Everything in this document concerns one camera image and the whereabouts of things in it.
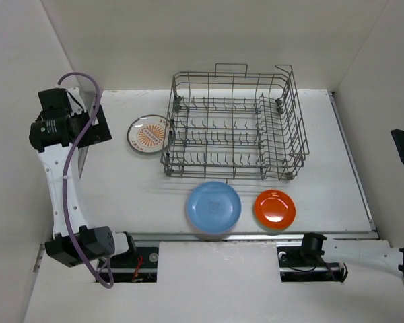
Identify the grey wire dish rack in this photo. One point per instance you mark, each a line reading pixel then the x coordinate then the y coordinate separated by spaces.
pixel 232 124

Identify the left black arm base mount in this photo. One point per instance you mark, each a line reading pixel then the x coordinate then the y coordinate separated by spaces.
pixel 141 267

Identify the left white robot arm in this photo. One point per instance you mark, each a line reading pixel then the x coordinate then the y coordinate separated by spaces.
pixel 72 235

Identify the white plate brown floral pattern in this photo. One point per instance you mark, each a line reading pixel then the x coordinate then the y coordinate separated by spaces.
pixel 150 134

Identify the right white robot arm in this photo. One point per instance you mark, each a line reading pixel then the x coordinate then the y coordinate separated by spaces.
pixel 364 254

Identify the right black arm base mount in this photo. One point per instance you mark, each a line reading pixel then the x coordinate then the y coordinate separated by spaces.
pixel 294 268

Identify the blue plate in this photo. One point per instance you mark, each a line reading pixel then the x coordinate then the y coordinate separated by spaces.
pixel 213 208

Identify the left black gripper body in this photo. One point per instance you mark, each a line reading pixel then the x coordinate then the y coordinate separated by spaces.
pixel 82 119

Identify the pink plate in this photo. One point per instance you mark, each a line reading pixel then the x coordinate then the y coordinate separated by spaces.
pixel 210 237

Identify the small orange plate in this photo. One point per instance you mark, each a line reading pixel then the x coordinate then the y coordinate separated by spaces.
pixel 274 201

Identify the small green plate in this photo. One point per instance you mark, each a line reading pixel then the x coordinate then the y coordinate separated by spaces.
pixel 276 221

